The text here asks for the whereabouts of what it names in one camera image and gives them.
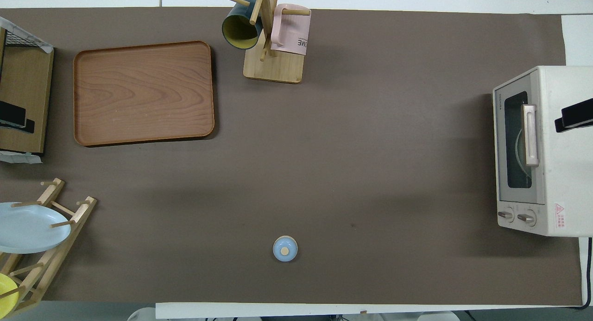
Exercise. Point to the white paper wrap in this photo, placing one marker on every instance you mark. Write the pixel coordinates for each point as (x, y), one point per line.
(18, 158)
(44, 45)

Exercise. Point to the yellow plate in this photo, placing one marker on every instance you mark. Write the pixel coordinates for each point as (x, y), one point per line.
(5, 295)

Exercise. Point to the brown table mat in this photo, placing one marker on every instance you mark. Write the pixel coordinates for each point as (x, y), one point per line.
(324, 149)

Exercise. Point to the light wooden mug tree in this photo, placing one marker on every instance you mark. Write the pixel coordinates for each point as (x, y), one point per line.
(273, 71)

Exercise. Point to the wooden dish rack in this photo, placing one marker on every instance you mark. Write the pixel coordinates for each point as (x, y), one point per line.
(46, 265)

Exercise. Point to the cream white toaster oven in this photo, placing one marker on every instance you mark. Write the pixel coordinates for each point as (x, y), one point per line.
(565, 173)

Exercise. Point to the pink mug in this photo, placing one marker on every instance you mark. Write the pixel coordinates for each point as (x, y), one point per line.
(292, 34)

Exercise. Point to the brown wooden tray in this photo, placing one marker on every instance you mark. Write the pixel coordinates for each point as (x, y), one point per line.
(143, 94)

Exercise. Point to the light blue plate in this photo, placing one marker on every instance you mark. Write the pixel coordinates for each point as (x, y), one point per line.
(28, 228)

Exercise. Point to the small light blue bowl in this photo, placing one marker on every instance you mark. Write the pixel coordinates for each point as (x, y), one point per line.
(285, 250)

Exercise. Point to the dark blue mug yellow inside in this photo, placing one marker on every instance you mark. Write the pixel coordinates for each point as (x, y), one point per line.
(238, 31)

